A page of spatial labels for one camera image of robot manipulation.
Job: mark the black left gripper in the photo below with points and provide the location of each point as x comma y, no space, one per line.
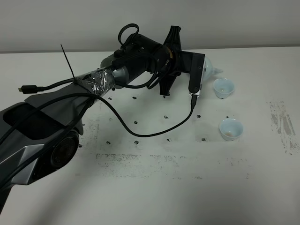
173,44

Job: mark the light blue porcelain teapot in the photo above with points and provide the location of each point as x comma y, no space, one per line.
208,70

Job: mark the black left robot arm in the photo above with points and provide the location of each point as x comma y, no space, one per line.
41,134

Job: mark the far light blue teacup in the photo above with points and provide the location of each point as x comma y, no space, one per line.
223,87

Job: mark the light blue teacup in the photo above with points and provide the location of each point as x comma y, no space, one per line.
230,129
223,87

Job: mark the near light blue teacup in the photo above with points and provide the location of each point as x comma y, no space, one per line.
230,129

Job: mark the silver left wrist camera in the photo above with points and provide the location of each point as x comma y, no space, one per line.
193,64

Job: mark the black cable tie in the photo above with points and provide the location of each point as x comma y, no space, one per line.
71,70

